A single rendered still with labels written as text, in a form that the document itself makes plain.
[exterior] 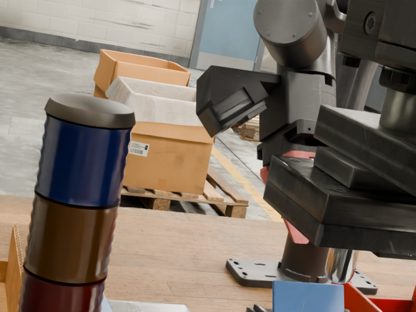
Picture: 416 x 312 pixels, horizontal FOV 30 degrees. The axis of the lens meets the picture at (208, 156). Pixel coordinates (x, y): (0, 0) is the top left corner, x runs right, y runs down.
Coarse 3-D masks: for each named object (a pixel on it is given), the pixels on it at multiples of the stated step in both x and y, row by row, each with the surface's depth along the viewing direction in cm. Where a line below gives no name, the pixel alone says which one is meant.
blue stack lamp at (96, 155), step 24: (48, 120) 33; (48, 144) 32; (72, 144) 32; (96, 144) 32; (120, 144) 33; (48, 168) 32; (72, 168) 32; (96, 168) 32; (120, 168) 33; (48, 192) 33; (72, 192) 32; (96, 192) 33; (120, 192) 34
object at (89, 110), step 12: (60, 96) 33; (72, 96) 34; (84, 96) 34; (48, 108) 32; (60, 108) 32; (72, 108) 32; (84, 108) 32; (96, 108) 32; (108, 108) 32; (120, 108) 33; (72, 120) 32; (84, 120) 32; (96, 120) 32; (108, 120) 32; (120, 120) 32; (132, 120) 33
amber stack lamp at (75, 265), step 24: (48, 216) 33; (72, 216) 33; (96, 216) 33; (48, 240) 33; (72, 240) 33; (96, 240) 33; (24, 264) 34; (48, 264) 33; (72, 264) 33; (96, 264) 34
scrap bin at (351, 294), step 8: (344, 288) 89; (352, 288) 87; (344, 296) 88; (352, 296) 87; (360, 296) 85; (344, 304) 88; (352, 304) 87; (360, 304) 85; (368, 304) 83; (376, 304) 94; (384, 304) 94; (392, 304) 95; (400, 304) 95; (408, 304) 95
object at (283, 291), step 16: (272, 288) 69; (288, 288) 69; (304, 288) 69; (320, 288) 70; (336, 288) 70; (272, 304) 68; (288, 304) 68; (304, 304) 69; (320, 304) 70; (336, 304) 70
